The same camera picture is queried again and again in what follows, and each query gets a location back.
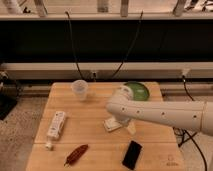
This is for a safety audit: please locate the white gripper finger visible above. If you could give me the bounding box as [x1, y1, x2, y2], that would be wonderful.
[126, 121, 136, 135]

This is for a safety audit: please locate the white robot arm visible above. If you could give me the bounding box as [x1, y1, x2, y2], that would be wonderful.
[106, 85, 213, 136]

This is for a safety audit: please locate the green ceramic bowl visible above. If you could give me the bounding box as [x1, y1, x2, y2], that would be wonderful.
[125, 81, 150, 101]

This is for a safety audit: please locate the clear plastic cup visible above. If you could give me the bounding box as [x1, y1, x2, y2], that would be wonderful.
[71, 80, 88, 101]

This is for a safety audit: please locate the black smartphone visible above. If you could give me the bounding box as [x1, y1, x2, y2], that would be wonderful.
[122, 141, 142, 170]

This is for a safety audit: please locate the brown red dried pepper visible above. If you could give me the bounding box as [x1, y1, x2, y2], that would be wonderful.
[65, 144, 88, 165]

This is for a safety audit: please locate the white remote controller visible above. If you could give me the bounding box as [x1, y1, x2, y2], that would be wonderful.
[45, 111, 66, 150]

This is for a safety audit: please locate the black object at left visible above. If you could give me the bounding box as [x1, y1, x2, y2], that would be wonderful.
[0, 71, 20, 120]

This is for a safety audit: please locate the wall power outlet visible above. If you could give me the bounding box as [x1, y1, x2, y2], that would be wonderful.
[91, 71, 97, 81]

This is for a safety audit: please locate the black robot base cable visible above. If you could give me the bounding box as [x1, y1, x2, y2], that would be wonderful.
[173, 75, 209, 171]

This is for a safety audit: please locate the left black hanging cable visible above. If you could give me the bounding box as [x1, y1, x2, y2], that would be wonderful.
[64, 10, 86, 81]

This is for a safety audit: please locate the black hanging cable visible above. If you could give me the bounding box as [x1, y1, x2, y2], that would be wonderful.
[64, 10, 86, 81]
[109, 10, 144, 80]

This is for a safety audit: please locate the right black hanging cable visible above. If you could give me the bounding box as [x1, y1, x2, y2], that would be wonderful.
[109, 10, 144, 80]

